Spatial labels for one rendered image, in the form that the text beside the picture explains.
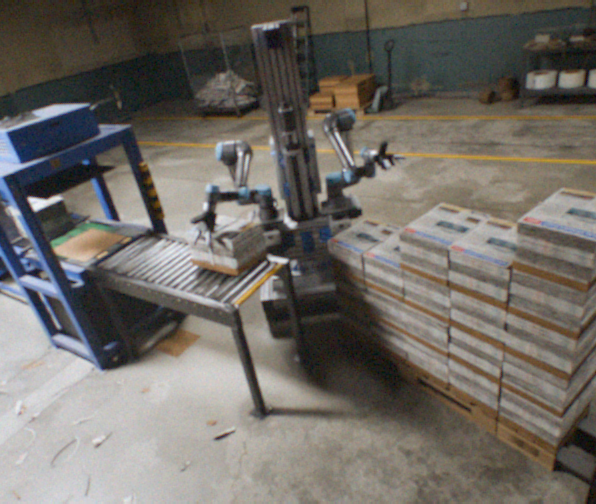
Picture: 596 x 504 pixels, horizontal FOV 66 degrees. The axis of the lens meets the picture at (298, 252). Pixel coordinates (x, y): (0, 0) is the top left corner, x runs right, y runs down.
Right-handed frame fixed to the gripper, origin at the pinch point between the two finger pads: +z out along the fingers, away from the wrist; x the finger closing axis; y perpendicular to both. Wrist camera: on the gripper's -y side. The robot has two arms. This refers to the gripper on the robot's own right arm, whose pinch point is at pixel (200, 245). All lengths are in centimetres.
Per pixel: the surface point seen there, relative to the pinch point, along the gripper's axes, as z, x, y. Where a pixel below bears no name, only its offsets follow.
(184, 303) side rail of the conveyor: 34.3, 4.5, -1.2
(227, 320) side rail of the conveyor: 36.8, -27.5, 0.9
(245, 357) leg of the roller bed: 58, -32, 15
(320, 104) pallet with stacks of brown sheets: -274, 293, 543
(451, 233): -27, -127, 38
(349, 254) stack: -9, -64, 58
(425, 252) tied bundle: -16, -117, 35
